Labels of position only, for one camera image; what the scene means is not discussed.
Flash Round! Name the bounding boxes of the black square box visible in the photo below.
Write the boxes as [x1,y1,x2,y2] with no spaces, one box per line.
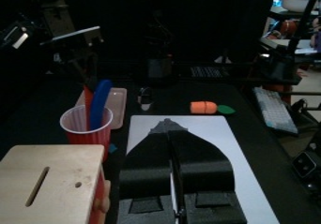
[146,56,174,80]

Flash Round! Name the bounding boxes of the orange toy carrot green leaf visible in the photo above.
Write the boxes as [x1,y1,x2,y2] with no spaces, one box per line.
[190,100,237,115]

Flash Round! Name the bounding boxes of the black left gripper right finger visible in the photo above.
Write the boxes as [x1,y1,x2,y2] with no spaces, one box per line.
[168,118,249,224]

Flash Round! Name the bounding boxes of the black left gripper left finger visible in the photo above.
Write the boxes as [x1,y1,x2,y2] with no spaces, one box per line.
[117,118,176,224]

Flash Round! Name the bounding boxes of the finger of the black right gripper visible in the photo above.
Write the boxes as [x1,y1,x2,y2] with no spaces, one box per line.
[69,57,91,88]
[87,52,103,85]

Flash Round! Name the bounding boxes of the dark grille panel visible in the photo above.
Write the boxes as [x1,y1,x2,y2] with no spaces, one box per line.
[189,65,228,80]

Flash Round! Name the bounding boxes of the orange round object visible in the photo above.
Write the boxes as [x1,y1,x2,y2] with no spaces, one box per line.
[279,19,300,37]

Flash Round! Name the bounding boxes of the red toy knife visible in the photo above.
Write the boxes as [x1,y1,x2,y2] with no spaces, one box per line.
[83,83,95,125]

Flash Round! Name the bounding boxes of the wooden box with red drawer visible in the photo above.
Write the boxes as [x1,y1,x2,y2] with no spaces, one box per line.
[0,143,113,224]

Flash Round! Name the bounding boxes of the light grey computer keyboard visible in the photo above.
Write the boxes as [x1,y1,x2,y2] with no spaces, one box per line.
[251,86,300,137]

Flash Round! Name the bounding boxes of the black slanted pole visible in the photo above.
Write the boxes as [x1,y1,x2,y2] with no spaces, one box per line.
[285,0,321,62]

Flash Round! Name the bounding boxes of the small metal pot with handle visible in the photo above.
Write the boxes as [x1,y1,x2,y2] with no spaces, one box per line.
[137,86,154,112]

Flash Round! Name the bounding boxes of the white bowl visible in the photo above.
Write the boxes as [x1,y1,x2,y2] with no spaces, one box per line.
[280,0,316,14]

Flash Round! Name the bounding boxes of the red plastic cup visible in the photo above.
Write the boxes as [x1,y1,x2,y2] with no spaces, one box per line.
[59,104,114,162]

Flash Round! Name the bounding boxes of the black box device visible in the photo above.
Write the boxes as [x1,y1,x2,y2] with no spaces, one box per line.
[291,149,321,186]

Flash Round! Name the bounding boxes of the white plastic cutting board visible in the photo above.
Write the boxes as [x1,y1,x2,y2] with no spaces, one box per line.
[126,114,281,224]

